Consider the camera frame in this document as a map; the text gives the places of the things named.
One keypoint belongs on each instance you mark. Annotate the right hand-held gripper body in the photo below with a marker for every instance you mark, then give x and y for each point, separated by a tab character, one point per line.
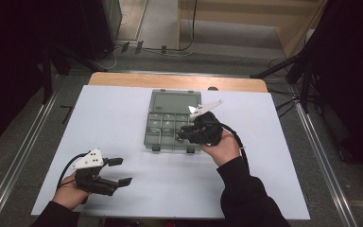
206	129

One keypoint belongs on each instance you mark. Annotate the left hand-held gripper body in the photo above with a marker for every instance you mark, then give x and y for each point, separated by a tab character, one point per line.
93	184

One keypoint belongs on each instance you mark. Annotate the grey transparent compartment box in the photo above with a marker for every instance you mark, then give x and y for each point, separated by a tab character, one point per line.
170	102

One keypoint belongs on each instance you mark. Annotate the person's left hand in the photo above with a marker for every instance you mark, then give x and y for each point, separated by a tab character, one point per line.
67	195

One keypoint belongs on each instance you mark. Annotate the person's right hand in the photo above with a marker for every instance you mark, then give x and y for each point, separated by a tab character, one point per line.
225	149

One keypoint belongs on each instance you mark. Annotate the dark round table grommet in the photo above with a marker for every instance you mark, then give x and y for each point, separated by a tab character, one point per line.
212	88

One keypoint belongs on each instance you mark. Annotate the white table cover board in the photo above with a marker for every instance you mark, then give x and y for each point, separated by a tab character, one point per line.
113	119

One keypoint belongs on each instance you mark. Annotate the black floor plug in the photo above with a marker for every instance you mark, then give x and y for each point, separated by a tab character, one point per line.
125	46
139	46

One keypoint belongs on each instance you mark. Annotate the black stand legs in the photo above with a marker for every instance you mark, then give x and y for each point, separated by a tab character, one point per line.
304	82
47	78

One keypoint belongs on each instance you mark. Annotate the light wooden step platform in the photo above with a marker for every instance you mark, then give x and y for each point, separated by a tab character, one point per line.
233	12

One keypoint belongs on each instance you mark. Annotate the black cabinet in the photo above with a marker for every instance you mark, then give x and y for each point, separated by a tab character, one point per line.
102	28

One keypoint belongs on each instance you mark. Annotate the black curtain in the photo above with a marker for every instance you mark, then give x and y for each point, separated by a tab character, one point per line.
353	78
12	63

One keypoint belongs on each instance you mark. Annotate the metal floor rail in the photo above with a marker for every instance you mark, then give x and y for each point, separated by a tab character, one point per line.
19	157
324	167

